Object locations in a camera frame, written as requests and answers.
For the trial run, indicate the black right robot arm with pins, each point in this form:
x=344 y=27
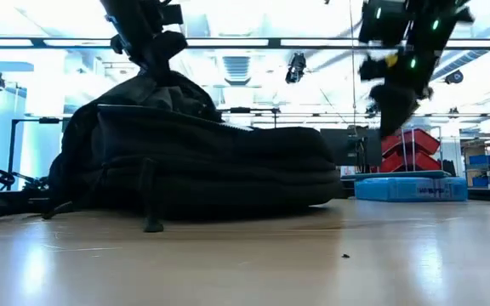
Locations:
x=385 y=25

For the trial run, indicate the black horizontal rig beam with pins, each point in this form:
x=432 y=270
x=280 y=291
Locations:
x=275 y=42

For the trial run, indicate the black fabric backpack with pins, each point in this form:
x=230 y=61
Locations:
x=206 y=170

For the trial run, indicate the red storage bins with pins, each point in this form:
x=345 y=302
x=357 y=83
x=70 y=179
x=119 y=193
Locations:
x=404 y=149

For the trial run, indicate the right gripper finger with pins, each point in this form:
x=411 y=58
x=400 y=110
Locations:
x=374 y=69
x=394 y=110

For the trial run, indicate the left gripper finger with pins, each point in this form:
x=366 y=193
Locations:
x=166 y=47

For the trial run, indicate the black computer monitor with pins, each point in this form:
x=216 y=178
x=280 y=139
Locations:
x=351 y=146

